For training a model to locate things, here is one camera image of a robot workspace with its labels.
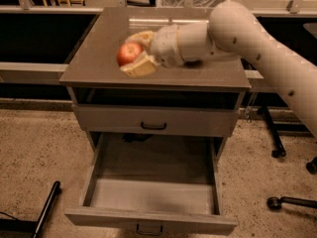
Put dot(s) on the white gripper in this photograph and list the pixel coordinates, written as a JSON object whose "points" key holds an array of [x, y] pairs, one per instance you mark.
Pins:
{"points": [[165, 46]]}

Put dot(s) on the red orange apple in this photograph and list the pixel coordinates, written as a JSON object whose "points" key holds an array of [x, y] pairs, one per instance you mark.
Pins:
{"points": [[128, 52]]}

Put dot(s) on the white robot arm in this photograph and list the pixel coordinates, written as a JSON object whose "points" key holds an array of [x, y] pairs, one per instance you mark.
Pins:
{"points": [[230, 29]]}

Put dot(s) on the closed grey upper drawer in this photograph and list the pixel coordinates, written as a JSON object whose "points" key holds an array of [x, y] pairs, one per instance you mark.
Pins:
{"points": [[156, 120]]}

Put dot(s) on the grey drawer cabinet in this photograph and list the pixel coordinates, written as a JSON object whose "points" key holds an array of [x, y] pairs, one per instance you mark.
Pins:
{"points": [[93, 76]]}

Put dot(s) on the open grey middle drawer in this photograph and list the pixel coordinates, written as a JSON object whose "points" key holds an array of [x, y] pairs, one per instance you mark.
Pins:
{"points": [[163, 184]]}

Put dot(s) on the black chair leg left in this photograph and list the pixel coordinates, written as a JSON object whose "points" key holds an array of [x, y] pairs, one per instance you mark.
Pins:
{"points": [[55, 191]]}

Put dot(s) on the black stand leg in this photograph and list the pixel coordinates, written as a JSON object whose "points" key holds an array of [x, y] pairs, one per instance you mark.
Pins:
{"points": [[279, 151]]}

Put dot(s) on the black caster leg right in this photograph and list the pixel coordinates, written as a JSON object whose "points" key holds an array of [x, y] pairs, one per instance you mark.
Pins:
{"points": [[275, 203]]}

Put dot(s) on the black caster far right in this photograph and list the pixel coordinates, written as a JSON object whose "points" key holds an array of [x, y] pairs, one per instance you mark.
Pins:
{"points": [[312, 166]]}

